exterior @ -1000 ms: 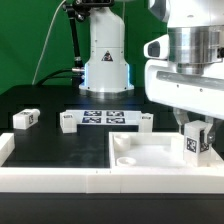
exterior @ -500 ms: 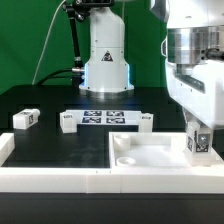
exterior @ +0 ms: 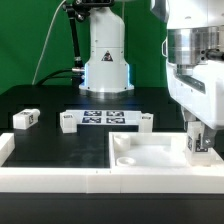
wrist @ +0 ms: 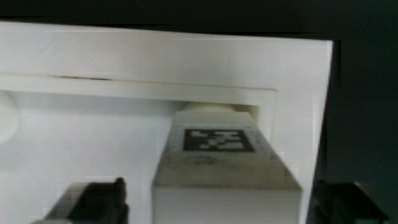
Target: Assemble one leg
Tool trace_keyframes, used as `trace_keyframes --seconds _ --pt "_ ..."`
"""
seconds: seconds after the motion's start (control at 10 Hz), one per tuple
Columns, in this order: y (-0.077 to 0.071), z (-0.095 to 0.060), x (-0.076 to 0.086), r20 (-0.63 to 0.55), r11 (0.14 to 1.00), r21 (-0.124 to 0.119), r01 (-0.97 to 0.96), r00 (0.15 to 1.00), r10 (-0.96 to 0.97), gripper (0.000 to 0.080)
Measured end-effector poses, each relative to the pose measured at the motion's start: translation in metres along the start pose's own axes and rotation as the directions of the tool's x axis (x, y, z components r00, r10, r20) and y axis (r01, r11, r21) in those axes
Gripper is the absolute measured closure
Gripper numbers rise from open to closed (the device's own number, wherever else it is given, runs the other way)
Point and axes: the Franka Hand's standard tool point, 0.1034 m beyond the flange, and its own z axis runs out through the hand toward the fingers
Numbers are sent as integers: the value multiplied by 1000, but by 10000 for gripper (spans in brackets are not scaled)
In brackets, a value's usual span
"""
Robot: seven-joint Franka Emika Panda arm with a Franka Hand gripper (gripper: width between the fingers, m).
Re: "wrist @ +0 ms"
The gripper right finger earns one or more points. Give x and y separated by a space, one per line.
348 203

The white table leg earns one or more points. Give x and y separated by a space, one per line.
222 182

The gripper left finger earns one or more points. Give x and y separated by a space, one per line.
90 204

